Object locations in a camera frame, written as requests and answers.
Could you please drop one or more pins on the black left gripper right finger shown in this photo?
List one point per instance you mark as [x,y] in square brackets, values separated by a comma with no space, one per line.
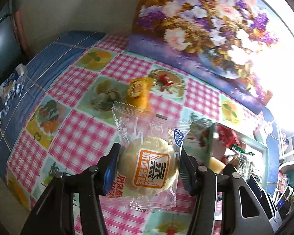
[188,173]

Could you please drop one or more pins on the green rimmed cracker packet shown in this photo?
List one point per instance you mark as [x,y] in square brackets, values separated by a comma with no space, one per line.
[245,162]

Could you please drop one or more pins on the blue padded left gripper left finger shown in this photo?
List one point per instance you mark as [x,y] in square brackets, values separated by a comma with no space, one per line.
[110,167]

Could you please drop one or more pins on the yellow soft bread packet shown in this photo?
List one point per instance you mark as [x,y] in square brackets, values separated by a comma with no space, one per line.
[138,93]

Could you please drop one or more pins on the teal white tray box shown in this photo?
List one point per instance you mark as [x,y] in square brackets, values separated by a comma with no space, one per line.
[260,160]

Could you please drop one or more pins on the checkered picture tablecloth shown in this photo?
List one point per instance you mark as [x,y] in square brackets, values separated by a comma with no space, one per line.
[54,137]

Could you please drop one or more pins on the steamed cake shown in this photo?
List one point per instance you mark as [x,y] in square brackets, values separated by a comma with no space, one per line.
[148,163]

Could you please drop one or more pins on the dark glass cabinet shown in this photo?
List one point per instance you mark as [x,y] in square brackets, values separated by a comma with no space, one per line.
[11,50]

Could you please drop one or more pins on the red snack packet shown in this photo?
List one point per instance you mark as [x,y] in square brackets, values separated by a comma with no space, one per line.
[227,136]

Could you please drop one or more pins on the floral painting canvas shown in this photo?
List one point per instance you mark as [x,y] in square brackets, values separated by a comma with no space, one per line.
[231,44]

